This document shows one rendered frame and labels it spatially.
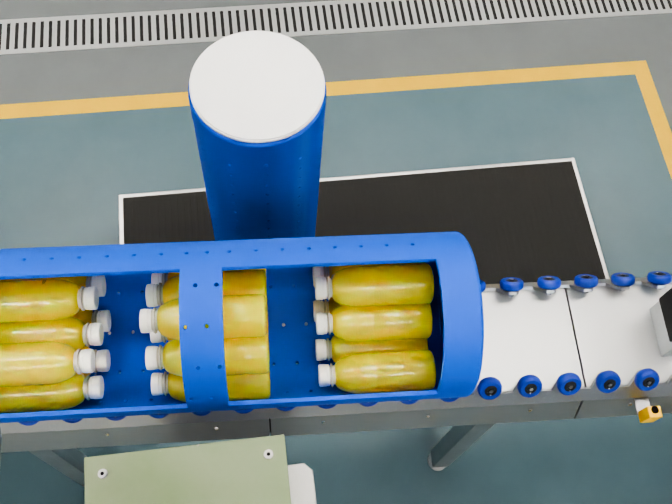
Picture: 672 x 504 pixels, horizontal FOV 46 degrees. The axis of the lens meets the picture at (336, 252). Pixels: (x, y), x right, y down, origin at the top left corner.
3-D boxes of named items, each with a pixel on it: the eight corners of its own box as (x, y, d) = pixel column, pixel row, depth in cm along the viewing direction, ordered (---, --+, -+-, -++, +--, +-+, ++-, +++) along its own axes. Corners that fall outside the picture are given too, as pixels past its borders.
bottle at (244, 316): (265, 290, 132) (152, 295, 130) (265, 297, 125) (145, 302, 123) (267, 332, 132) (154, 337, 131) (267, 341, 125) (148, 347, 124)
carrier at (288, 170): (319, 226, 248) (230, 212, 248) (336, 43, 168) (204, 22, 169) (304, 310, 236) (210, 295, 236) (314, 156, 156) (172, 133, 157)
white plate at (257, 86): (334, 40, 167) (334, 44, 168) (205, 20, 167) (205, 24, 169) (313, 150, 156) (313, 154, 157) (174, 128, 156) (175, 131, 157)
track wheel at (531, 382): (544, 379, 144) (541, 372, 146) (520, 380, 144) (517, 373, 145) (541, 398, 146) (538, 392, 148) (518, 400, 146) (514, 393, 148)
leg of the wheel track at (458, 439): (448, 470, 234) (500, 423, 177) (428, 471, 233) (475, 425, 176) (445, 450, 236) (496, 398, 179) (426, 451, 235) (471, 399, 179)
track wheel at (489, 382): (504, 381, 143) (501, 374, 145) (480, 382, 143) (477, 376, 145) (502, 401, 146) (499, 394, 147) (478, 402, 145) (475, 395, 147)
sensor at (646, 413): (653, 422, 151) (664, 416, 147) (638, 423, 151) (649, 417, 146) (644, 383, 154) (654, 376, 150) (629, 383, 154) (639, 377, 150)
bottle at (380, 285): (436, 303, 133) (326, 308, 131) (428, 304, 140) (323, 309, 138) (434, 261, 134) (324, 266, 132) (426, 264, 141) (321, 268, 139)
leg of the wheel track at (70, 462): (109, 491, 225) (49, 450, 168) (88, 493, 225) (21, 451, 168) (110, 471, 228) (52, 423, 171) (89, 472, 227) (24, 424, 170)
